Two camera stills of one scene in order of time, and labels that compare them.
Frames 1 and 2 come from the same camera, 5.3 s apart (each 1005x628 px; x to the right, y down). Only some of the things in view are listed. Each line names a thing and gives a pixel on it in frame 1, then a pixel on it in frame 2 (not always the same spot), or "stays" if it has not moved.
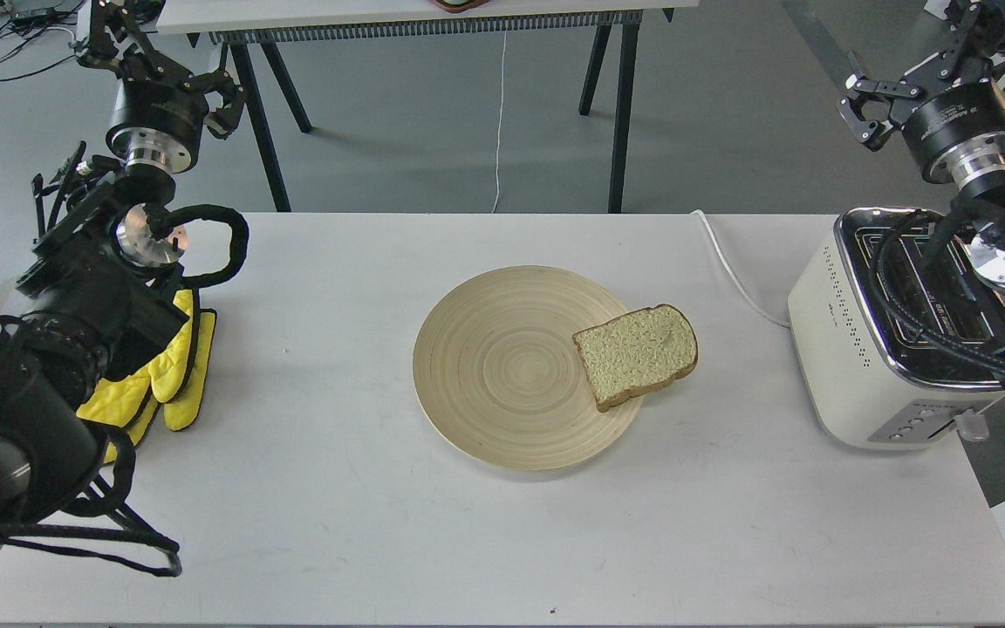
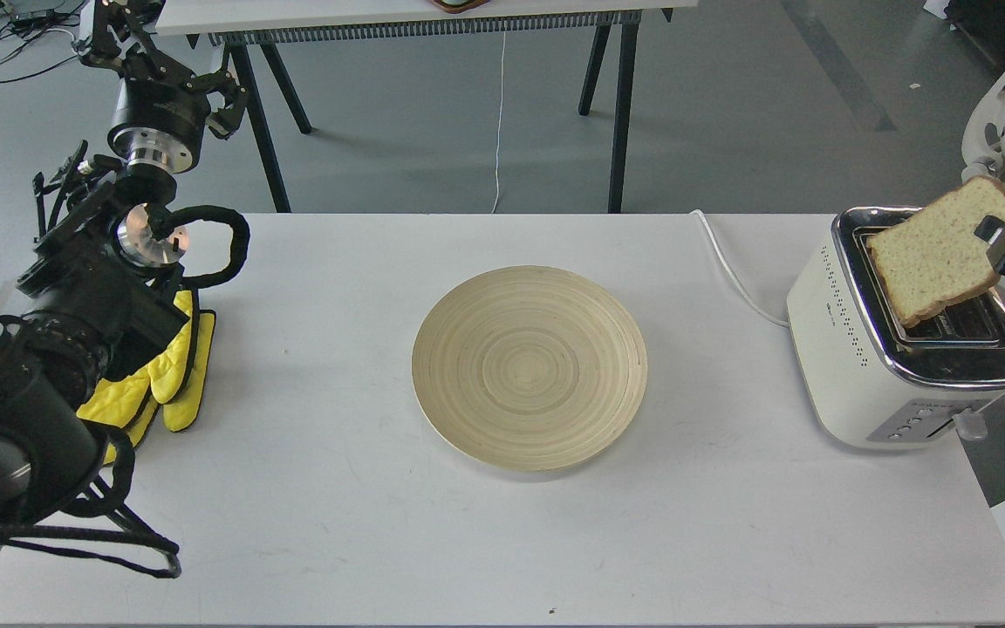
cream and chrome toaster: x=899 y=338 stays
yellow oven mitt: x=174 y=381 stays
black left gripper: x=162 y=108 stays
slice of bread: x=642 y=351 -> x=933 y=256
